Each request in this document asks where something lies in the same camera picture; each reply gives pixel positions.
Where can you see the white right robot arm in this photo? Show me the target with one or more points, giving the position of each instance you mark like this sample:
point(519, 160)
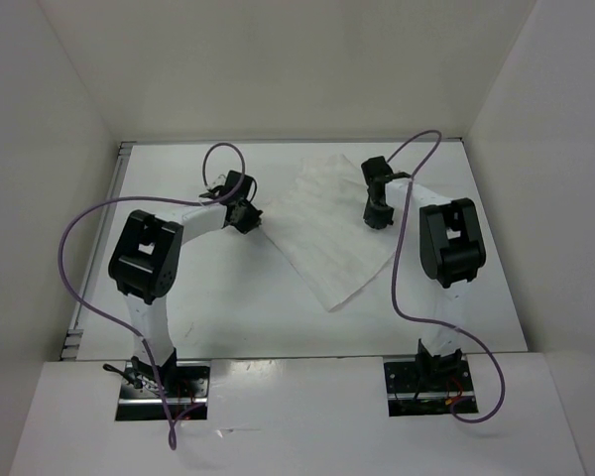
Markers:
point(451, 251)

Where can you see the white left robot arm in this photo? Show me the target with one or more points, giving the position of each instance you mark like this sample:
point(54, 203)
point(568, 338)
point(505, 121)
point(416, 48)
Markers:
point(144, 266)

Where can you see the white pleated skirt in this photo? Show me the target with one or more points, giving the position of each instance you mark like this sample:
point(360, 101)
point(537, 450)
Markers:
point(317, 224)

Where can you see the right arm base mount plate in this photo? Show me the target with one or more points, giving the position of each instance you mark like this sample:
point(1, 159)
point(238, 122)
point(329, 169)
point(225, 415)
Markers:
point(408, 395)

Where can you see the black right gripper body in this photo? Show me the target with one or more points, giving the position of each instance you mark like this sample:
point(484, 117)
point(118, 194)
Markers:
point(377, 214)

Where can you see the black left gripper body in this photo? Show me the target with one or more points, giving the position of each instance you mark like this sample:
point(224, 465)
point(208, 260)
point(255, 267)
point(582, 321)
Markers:
point(248, 216)

